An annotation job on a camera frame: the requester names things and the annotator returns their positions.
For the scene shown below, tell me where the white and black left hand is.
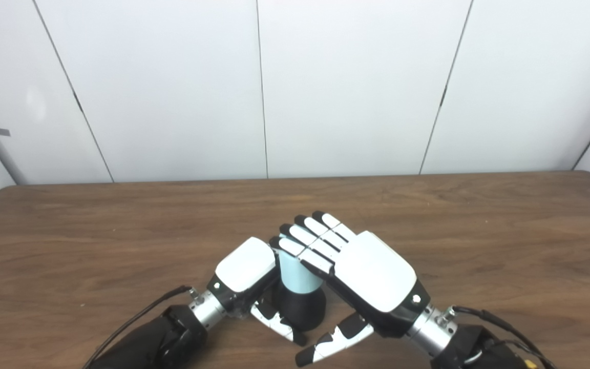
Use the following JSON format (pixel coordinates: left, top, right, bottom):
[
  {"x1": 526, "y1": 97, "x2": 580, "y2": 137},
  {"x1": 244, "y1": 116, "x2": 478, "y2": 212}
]
[{"x1": 207, "y1": 237, "x2": 308, "y2": 346}]

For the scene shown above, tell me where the white and black right hand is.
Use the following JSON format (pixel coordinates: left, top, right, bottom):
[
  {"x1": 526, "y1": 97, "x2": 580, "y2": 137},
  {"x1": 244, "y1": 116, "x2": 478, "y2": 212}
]
[{"x1": 268, "y1": 211, "x2": 431, "y2": 368}]

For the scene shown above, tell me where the light-blue hose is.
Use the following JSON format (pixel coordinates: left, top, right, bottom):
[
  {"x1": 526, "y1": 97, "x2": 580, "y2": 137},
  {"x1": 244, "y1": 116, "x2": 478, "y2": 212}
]
[{"x1": 277, "y1": 235, "x2": 324, "y2": 295}]

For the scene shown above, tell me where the black nozzle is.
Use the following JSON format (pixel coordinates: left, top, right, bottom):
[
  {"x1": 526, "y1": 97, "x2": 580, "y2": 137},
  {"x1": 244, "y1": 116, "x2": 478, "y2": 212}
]
[{"x1": 273, "y1": 284, "x2": 327, "y2": 332}]

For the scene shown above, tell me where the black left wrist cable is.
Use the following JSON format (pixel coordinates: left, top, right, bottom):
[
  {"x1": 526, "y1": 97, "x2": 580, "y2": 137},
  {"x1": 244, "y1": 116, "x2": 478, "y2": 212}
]
[{"x1": 82, "y1": 285, "x2": 198, "y2": 369}]

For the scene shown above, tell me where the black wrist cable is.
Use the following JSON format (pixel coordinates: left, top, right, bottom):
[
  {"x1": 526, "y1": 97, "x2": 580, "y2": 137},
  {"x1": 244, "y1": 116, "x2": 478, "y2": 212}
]
[
  {"x1": 82, "y1": 285, "x2": 198, "y2": 369},
  {"x1": 441, "y1": 305, "x2": 557, "y2": 369}
]

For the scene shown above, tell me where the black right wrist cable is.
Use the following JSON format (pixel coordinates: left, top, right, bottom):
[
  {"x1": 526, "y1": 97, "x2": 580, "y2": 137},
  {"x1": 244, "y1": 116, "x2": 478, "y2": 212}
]
[{"x1": 441, "y1": 305, "x2": 557, "y2": 369}]

